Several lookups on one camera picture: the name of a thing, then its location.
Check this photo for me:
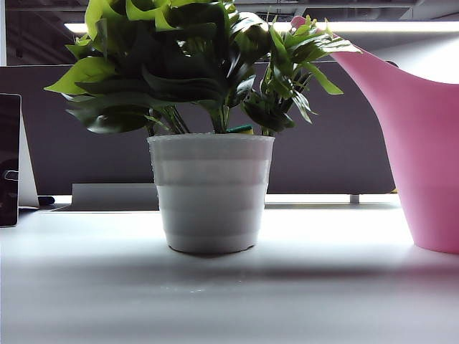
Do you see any pink plastic watering can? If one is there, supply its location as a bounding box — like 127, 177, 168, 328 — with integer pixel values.
290, 14, 459, 255

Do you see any green leafy artificial plant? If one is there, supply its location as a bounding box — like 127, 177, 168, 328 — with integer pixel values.
43, 0, 362, 137

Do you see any white ribbed plastic pot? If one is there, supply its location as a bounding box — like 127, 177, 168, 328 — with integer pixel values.
146, 133, 276, 254

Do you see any green and yellow sponge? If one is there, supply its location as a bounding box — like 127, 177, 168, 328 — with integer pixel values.
227, 124, 254, 136

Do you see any dark purple desk partition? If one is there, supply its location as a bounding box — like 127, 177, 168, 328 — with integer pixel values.
0, 59, 403, 197

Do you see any white tablet stand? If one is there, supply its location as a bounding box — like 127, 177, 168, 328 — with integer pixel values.
16, 103, 40, 209

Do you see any long ceiling light strip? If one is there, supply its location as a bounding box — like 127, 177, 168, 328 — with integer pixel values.
63, 20, 459, 35

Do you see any silver framed tablet screen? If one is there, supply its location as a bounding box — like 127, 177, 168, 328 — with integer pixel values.
0, 92, 22, 229

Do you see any white partition base rail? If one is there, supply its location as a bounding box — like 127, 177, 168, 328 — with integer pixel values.
37, 193, 399, 206

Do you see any grey cable box flap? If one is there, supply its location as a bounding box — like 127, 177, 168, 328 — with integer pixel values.
70, 183, 161, 211

